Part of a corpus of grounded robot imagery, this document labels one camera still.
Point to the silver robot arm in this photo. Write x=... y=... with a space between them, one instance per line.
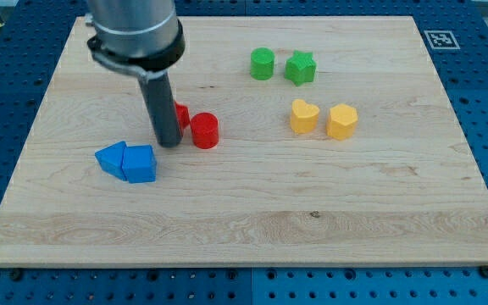
x=136 y=37

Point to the red star block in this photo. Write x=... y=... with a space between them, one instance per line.
x=183 y=115

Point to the green star block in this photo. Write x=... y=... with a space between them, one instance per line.
x=300 y=68

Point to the red cylinder block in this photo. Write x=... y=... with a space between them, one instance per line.
x=205 y=130

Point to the wooden board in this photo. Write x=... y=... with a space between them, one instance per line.
x=404 y=190

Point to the yellow heart block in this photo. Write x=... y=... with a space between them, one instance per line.
x=304 y=116

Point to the green cylinder block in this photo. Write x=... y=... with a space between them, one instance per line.
x=262 y=63

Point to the yellow hexagon block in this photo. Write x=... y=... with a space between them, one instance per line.
x=341 y=122

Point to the blue pentagon block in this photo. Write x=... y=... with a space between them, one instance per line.
x=139 y=164

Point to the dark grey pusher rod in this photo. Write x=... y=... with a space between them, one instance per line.
x=158 y=97

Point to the blue triangle block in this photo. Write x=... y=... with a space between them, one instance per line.
x=110 y=159

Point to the fiducial marker tag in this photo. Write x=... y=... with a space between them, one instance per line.
x=441 y=40

